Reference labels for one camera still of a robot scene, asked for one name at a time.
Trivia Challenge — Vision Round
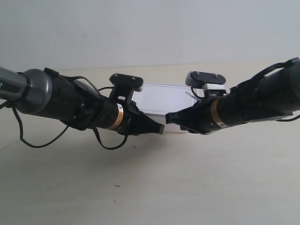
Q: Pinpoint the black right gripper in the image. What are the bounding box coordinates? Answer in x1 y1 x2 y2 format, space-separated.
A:
165 98 213 135

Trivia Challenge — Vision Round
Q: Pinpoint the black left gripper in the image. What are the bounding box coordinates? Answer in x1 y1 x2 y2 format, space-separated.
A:
116 103 164 135

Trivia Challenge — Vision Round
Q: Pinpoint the white lidded plastic container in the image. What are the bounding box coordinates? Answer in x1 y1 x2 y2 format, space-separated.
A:
132 82 200 134

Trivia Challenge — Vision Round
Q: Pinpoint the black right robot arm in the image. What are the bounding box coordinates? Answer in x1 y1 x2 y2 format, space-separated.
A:
165 57 300 135

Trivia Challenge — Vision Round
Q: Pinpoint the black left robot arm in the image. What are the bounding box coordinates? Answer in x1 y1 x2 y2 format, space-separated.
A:
0 68 164 135

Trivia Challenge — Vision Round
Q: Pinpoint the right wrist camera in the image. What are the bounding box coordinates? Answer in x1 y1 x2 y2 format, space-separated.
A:
185 71 227 98

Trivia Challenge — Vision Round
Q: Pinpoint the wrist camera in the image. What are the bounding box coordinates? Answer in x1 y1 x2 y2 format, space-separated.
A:
185 71 227 98
109 73 144 104

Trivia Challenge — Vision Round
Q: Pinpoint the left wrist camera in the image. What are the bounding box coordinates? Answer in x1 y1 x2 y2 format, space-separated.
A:
109 73 144 104

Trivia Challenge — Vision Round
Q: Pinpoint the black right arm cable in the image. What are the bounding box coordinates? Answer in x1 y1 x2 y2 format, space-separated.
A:
191 58 300 122

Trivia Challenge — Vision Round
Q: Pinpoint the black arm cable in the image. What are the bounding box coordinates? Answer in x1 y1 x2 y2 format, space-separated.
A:
191 58 300 122
0 75 128 150

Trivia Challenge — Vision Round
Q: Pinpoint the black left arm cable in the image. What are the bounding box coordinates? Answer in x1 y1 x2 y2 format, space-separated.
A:
0 75 128 150

